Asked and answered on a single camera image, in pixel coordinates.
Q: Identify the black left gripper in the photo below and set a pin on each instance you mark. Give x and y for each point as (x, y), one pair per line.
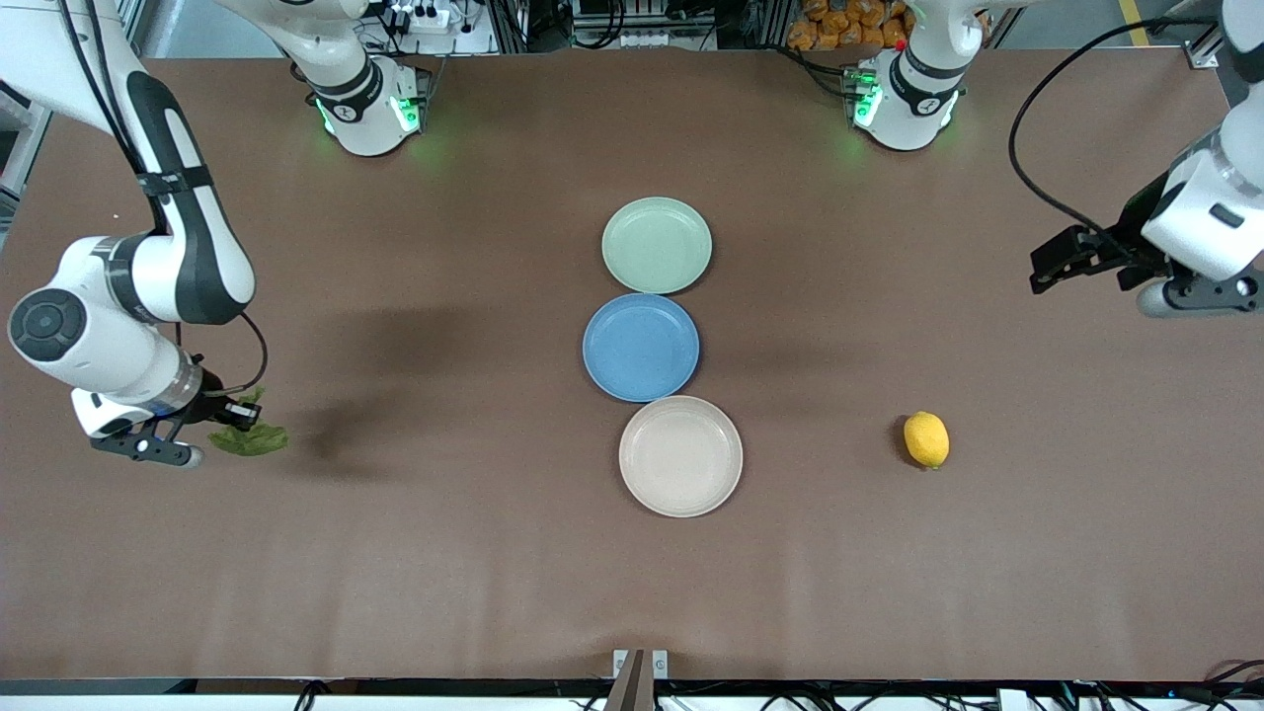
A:
(1132, 234)

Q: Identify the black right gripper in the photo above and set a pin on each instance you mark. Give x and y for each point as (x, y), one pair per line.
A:
(207, 395)

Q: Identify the green lettuce leaf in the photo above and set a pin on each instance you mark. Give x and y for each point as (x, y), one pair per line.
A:
(252, 439)

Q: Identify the yellow lemon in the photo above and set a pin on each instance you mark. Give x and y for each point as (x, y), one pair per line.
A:
(926, 439)

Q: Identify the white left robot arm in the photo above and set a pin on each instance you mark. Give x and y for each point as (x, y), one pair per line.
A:
(1210, 217)

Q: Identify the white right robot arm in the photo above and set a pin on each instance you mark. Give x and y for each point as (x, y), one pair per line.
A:
(188, 257)

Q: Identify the bag of orange snacks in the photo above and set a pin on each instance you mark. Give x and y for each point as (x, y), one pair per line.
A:
(839, 25)

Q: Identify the blue round plate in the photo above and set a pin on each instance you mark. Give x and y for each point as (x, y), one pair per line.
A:
(640, 348)

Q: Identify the light green round plate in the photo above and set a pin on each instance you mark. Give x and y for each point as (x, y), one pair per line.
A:
(657, 245)

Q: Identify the beige round plate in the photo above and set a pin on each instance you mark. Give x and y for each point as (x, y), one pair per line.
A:
(681, 456)

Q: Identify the white power strip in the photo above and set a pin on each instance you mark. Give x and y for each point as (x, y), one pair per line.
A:
(425, 15)

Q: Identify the aluminium frame profile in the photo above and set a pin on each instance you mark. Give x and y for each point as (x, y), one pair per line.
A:
(20, 138)
(1205, 44)

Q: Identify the metal table edge bracket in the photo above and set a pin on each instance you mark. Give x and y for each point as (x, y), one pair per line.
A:
(640, 676)

